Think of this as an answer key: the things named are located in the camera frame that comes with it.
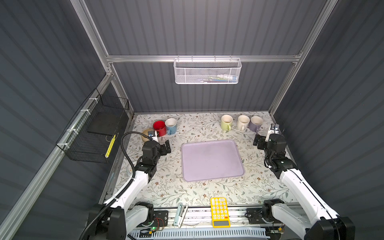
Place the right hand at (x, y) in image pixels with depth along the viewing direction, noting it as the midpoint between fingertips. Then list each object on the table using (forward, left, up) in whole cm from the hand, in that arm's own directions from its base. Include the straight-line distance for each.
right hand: (269, 136), depth 80 cm
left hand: (0, +61, -4) cm, 61 cm away
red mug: (+19, +65, -12) cm, 69 cm away
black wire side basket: (-6, +93, +8) cm, 93 cm away
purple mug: (+23, -3, -15) cm, 28 cm away
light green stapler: (-34, +48, -18) cm, 61 cm away
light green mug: (+25, +18, -15) cm, 34 cm away
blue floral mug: (+22, +58, -13) cm, 63 cm away
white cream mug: (+21, +7, -13) cm, 26 cm away
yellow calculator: (-33, +28, -19) cm, 47 cm away
